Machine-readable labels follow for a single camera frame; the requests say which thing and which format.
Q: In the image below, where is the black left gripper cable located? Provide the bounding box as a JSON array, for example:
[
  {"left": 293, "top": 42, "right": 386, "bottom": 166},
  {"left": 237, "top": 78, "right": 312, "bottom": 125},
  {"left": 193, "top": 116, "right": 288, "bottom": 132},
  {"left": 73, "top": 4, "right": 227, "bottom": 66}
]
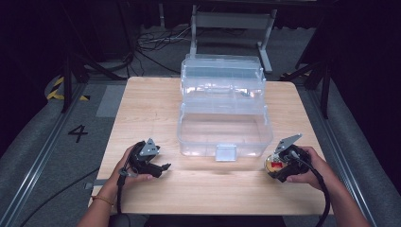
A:
[{"left": 115, "top": 167, "right": 131, "bottom": 216}]

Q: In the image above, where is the clear plastic storage box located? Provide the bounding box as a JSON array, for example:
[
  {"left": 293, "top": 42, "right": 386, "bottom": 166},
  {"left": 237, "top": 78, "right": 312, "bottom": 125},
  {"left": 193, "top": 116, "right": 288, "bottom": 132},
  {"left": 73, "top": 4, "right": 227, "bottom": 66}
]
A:
[{"left": 176, "top": 53, "right": 274, "bottom": 163}]

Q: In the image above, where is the person's left hand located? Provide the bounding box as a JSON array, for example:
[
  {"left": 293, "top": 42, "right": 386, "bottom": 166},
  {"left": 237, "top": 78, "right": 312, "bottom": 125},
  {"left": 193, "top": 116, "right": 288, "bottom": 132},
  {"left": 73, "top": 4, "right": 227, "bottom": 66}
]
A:
[{"left": 107, "top": 144, "right": 159, "bottom": 194}]

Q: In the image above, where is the black tripod stand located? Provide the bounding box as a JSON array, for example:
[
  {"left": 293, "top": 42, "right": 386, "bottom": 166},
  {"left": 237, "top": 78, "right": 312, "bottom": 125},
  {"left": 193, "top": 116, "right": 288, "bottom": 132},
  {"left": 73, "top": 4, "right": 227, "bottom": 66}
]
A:
[
  {"left": 61, "top": 52, "right": 128, "bottom": 114},
  {"left": 279, "top": 59, "right": 333, "bottom": 121}
]

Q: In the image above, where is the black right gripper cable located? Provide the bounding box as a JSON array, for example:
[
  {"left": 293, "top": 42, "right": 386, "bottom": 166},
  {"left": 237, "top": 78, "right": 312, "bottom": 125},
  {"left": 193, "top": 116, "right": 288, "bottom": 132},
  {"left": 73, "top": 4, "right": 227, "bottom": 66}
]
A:
[{"left": 288, "top": 149, "right": 332, "bottom": 227}]

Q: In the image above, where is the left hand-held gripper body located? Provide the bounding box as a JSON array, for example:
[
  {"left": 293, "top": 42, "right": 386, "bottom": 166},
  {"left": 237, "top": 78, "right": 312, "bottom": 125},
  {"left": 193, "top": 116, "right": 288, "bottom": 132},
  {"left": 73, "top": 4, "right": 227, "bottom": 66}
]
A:
[{"left": 127, "top": 137, "right": 162, "bottom": 178}]

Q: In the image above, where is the yellow black floor tape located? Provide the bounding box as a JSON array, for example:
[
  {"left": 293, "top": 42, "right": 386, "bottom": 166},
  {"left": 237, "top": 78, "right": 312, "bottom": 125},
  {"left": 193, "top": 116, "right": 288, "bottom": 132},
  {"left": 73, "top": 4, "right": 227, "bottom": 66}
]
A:
[{"left": 45, "top": 76, "right": 91, "bottom": 102}]

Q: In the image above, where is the orange bracelet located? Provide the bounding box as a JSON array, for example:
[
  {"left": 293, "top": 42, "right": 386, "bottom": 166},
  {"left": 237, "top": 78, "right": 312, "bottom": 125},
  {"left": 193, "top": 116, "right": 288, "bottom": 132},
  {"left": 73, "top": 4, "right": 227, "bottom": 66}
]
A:
[{"left": 91, "top": 195, "right": 115, "bottom": 207}]

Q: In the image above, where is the black floor cable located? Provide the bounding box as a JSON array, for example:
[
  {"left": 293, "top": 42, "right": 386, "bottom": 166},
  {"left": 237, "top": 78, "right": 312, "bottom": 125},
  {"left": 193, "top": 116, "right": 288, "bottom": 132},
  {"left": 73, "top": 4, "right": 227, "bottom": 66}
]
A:
[{"left": 20, "top": 167, "right": 100, "bottom": 227}]

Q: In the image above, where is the grey metal table bracket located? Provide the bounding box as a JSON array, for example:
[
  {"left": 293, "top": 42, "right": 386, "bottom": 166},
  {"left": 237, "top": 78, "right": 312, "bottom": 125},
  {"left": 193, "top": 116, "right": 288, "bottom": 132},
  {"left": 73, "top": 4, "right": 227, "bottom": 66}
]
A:
[{"left": 83, "top": 178, "right": 110, "bottom": 191}]

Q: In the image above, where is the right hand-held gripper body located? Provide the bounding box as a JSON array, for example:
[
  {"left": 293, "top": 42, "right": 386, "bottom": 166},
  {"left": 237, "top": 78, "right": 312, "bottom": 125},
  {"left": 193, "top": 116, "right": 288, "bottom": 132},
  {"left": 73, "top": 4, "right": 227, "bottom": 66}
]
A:
[{"left": 273, "top": 132, "right": 312, "bottom": 183}]

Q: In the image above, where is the person's right hand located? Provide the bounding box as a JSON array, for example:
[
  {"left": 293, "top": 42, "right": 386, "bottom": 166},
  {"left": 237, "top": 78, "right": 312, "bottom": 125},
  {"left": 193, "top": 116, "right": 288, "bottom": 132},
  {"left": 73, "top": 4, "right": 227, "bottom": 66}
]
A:
[{"left": 286, "top": 145, "right": 340, "bottom": 192}]

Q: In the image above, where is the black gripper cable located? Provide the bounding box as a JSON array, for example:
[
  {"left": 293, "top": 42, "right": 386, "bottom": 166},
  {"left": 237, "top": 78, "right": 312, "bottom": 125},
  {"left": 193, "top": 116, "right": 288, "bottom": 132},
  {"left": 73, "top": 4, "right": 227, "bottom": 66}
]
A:
[
  {"left": 115, "top": 167, "right": 131, "bottom": 216},
  {"left": 288, "top": 149, "right": 332, "bottom": 227}
]

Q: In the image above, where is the person's dark clothing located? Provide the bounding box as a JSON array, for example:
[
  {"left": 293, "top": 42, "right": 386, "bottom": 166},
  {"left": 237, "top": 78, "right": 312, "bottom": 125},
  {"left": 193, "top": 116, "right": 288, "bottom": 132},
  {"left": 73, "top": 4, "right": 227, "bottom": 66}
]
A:
[{"left": 108, "top": 213, "right": 288, "bottom": 227}]

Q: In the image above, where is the bundle of floor cables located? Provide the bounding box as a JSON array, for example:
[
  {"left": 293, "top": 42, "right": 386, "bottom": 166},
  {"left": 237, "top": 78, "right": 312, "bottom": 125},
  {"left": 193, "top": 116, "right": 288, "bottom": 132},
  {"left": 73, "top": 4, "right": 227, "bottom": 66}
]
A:
[{"left": 135, "top": 26, "right": 194, "bottom": 54}]

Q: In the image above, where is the white metal stand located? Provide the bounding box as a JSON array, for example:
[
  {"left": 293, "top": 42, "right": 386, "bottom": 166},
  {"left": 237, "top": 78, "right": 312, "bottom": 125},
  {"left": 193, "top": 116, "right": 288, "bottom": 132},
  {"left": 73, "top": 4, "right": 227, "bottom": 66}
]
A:
[{"left": 187, "top": 4, "right": 279, "bottom": 76}]

